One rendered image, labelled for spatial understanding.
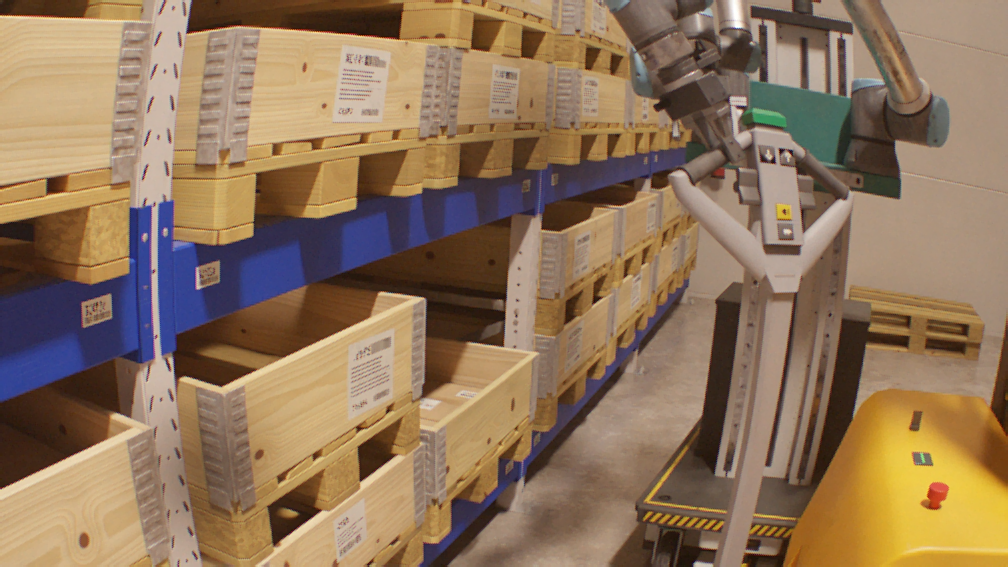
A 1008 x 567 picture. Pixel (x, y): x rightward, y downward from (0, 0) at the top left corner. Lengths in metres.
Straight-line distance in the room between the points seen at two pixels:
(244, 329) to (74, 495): 1.28
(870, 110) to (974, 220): 4.82
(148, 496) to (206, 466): 0.24
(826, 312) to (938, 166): 4.52
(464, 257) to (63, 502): 2.36
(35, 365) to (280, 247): 0.68
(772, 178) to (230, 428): 0.98
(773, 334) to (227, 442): 0.92
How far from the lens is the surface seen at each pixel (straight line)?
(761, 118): 1.56
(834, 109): 2.55
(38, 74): 0.99
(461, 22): 2.11
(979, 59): 7.20
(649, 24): 1.47
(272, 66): 1.41
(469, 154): 2.42
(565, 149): 3.06
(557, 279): 3.09
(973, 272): 7.20
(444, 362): 3.04
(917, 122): 2.29
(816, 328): 2.70
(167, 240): 1.31
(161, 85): 1.27
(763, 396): 1.58
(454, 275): 3.21
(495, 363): 2.97
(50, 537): 1.10
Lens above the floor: 1.40
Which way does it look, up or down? 12 degrees down
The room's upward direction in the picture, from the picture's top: 4 degrees clockwise
